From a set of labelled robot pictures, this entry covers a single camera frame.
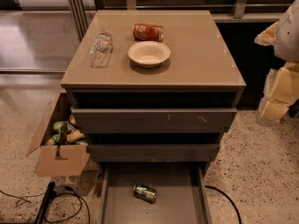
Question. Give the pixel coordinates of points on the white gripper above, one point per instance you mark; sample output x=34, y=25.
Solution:
x=288, y=36

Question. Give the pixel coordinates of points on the green soda can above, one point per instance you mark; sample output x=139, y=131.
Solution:
x=145, y=193

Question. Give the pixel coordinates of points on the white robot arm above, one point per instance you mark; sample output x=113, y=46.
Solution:
x=286, y=46

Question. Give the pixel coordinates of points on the grey drawer cabinet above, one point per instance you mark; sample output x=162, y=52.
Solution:
x=200, y=73

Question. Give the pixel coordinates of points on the red soda can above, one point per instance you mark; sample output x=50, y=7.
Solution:
x=148, y=32

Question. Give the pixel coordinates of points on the grey open bottom drawer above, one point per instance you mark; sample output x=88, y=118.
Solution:
x=181, y=196

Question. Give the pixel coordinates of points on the grey top drawer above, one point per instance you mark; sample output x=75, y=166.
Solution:
x=145, y=120

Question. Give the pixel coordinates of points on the grey middle drawer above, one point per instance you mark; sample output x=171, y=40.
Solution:
x=154, y=153

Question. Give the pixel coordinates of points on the white paper bowl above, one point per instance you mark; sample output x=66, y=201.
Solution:
x=149, y=54

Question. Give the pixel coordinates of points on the beige item in box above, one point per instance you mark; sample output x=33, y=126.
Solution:
x=74, y=137

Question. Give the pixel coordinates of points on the green snack bag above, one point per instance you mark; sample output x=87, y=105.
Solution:
x=61, y=130

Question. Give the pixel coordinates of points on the brown cardboard box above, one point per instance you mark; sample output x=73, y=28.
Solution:
x=64, y=160

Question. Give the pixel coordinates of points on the black bar on floor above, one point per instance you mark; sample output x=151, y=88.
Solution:
x=45, y=202

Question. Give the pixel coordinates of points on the metal window frame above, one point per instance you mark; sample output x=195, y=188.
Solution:
x=187, y=0

